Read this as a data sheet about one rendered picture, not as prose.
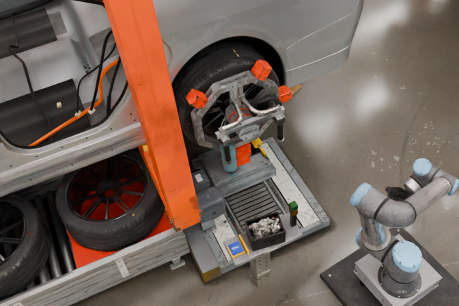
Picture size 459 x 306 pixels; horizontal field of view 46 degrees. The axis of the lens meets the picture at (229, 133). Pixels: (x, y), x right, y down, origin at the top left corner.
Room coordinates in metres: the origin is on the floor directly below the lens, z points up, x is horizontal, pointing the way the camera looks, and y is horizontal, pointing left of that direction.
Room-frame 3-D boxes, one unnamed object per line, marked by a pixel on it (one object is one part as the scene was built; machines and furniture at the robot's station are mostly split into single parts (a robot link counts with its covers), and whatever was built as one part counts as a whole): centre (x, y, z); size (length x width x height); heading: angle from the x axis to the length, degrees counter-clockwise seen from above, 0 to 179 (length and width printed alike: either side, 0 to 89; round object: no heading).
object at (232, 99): (2.08, 0.00, 1.03); 0.19 x 0.18 x 0.11; 19
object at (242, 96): (2.14, -0.19, 1.03); 0.19 x 0.18 x 0.11; 19
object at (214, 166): (2.39, 0.00, 0.32); 0.40 x 0.30 x 0.28; 109
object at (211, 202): (2.09, 0.23, 0.26); 0.42 x 0.18 x 0.35; 19
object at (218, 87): (2.23, -0.06, 0.85); 0.54 x 0.07 x 0.54; 109
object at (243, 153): (2.26, -0.04, 0.48); 0.16 x 0.12 x 0.17; 19
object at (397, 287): (1.28, -0.82, 0.45); 0.19 x 0.19 x 0.10
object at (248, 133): (2.16, -0.08, 0.85); 0.21 x 0.14 x 0.14; 19
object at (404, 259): (1.28, -0.82, 0.59); 0.17 x 0.15 x 0.18; 39
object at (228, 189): (2.39, 0.00, 0.13); 0.50 x 0.36 x 0.10; 109
